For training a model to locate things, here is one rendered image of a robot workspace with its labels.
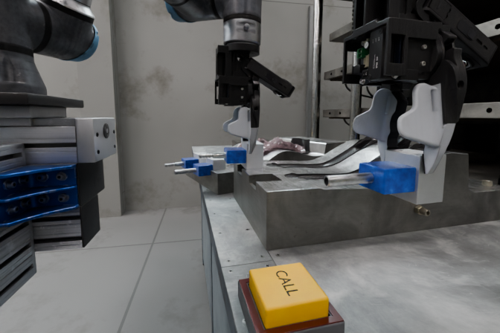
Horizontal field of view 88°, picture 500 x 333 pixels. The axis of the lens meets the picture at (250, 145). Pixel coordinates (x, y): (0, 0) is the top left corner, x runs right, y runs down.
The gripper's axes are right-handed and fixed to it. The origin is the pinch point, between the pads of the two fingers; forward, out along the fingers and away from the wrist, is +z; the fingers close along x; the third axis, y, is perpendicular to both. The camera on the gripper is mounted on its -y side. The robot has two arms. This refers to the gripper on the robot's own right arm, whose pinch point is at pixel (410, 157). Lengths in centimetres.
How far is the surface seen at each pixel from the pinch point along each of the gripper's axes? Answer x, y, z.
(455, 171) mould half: -10.1, -20.3, 4.8
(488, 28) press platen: -39, -67, -32
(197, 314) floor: -99, 22, 95
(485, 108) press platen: -38, -67, -7
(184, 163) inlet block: -54, 26, 9
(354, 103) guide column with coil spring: -98, -63, -12
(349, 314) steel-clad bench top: 3.7, 10.0, 15.0
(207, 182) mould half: -45, 20, 13
